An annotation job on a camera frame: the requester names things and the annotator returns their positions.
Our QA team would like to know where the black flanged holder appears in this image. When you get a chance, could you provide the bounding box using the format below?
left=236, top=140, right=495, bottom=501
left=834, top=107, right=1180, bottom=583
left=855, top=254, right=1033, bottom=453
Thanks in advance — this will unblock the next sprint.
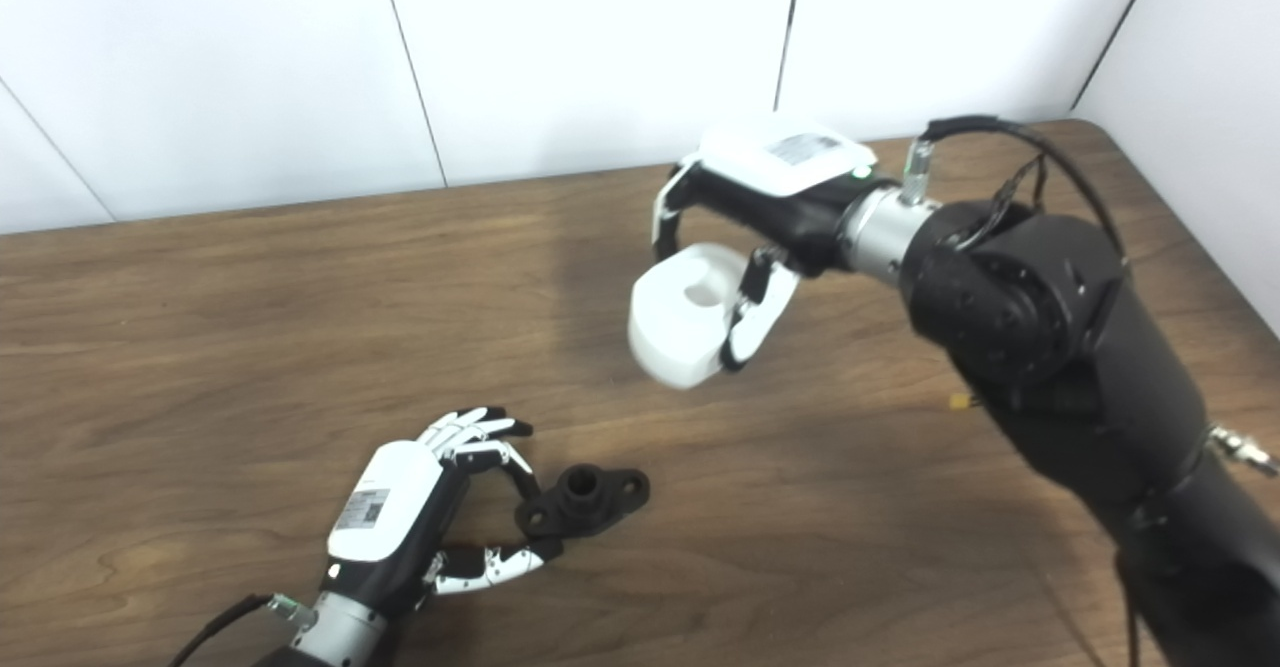
left=515, top=464, right=651, bottom=540

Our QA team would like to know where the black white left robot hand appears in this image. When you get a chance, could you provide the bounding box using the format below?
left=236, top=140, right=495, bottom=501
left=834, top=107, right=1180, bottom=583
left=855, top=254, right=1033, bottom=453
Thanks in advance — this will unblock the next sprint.
left=322, top=407, right=563, bottom=618

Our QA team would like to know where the round white piece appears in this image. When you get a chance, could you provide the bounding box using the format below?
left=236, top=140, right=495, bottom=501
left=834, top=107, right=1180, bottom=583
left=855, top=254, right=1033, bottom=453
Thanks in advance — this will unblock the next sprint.
left=627, top=242, right=801, bottom=391

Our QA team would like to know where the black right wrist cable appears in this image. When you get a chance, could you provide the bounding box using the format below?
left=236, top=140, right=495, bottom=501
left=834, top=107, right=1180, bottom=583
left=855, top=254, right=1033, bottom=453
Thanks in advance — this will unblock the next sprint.
left=900, top=115, right=1131, bottom=268

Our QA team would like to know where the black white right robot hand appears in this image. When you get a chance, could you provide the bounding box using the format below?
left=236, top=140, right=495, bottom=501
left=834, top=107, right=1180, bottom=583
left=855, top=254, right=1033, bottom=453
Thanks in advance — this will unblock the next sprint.
left=650, top=117, right=896, bottom=373

